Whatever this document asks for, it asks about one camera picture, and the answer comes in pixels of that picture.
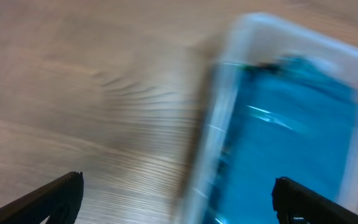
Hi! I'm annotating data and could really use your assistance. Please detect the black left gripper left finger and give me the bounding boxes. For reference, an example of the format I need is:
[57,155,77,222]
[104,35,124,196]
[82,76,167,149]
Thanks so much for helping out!
[0,172,84,224]

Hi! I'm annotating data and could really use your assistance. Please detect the clear plastic storage bin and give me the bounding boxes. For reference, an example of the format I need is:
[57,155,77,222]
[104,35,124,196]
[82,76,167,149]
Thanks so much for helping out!
[177,13,358,223]

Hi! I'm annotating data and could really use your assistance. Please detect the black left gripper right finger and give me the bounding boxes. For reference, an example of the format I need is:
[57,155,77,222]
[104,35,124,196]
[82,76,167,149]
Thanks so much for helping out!
[272,177,358,224]

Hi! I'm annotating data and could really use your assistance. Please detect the blue jeans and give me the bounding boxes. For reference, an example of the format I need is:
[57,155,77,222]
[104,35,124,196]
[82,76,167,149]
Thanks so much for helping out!
[203,56,358,223]

